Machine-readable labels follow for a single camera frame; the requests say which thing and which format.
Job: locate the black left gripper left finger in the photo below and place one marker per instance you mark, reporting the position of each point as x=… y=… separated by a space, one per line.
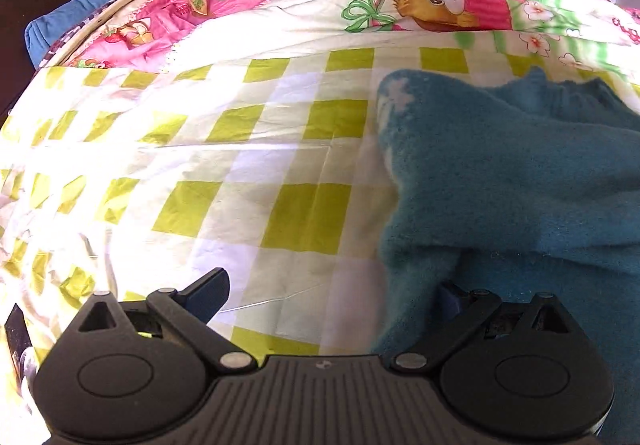
x=184 y=315

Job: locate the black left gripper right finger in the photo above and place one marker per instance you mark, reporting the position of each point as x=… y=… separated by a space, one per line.
x=460 y=314

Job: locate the teal knitted sweater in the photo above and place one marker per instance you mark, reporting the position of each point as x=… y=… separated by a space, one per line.
x=530 y=186

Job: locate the small dark object on bed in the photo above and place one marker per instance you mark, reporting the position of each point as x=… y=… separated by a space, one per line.
x=22 y=353

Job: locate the checkered cartoon print duvet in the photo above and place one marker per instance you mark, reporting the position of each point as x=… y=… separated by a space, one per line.
x=161 y=139

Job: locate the blue pillow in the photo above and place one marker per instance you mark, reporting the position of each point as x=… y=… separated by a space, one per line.
x=41 y=33

